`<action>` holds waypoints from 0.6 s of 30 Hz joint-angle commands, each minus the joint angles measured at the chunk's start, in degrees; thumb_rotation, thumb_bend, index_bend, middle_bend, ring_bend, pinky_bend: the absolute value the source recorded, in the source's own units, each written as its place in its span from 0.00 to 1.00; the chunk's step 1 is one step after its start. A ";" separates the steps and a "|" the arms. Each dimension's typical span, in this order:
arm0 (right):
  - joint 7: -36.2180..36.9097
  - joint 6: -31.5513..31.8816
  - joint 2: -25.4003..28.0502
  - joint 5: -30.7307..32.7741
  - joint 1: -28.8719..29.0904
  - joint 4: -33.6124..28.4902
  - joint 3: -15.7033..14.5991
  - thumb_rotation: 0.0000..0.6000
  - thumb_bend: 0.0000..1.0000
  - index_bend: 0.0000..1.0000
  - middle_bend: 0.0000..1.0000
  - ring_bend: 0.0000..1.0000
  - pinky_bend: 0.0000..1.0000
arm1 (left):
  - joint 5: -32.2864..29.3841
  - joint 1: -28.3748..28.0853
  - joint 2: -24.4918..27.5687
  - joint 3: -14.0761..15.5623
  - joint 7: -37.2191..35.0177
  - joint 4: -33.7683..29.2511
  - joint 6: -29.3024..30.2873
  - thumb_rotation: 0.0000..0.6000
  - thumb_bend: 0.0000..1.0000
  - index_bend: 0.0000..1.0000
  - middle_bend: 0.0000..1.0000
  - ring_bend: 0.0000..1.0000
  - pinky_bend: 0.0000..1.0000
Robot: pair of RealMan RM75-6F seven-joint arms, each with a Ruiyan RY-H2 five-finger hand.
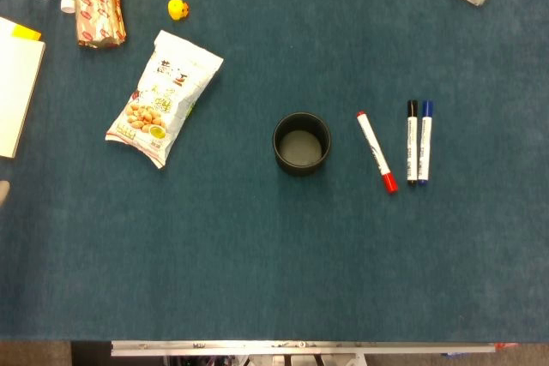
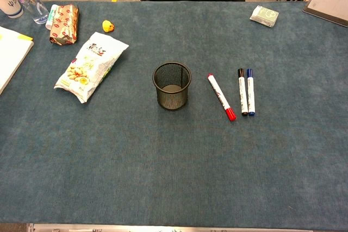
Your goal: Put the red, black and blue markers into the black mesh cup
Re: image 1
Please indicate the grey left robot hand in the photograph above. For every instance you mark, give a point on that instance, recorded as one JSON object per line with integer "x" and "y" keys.
{"x": 3, "y": 192}

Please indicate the red marker pen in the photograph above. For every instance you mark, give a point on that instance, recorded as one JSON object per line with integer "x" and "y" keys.
{"x": 377, "y": 152}

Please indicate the black marker pen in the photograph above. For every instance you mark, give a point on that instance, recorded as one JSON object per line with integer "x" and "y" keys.
{"x": 412, "y": 143}

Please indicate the blue marker pen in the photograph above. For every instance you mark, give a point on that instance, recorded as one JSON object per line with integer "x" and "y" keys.
{"x": 425, "y": 143}

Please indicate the black round cup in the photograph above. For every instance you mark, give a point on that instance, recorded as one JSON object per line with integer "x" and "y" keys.
{"x": 302, "y": 147}

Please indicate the white paper notepad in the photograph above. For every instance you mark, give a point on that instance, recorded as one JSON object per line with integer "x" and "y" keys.
{"x": 17, "y": 83}

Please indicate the yellow sticky note pad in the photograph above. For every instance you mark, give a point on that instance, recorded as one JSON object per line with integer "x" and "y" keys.
{"x": 26, "y": 32}

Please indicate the white peanut snack bag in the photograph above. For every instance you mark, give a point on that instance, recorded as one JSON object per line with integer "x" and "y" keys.
{"x": 163, "y": 96}

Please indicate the golden foil snack pack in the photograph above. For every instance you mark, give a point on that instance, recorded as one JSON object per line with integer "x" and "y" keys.
{"x": 99, "y": 6}

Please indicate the yellow rubber duck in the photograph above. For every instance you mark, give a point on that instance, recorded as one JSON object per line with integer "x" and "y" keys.
{"x": 176, "y": 9}

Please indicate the blue felt table mat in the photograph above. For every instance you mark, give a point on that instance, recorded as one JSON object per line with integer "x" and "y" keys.
{"x": 274, "y": 254}

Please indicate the aluminium table edge rail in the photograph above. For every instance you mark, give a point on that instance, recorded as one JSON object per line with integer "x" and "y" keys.
{"x": 257, "y": 347}

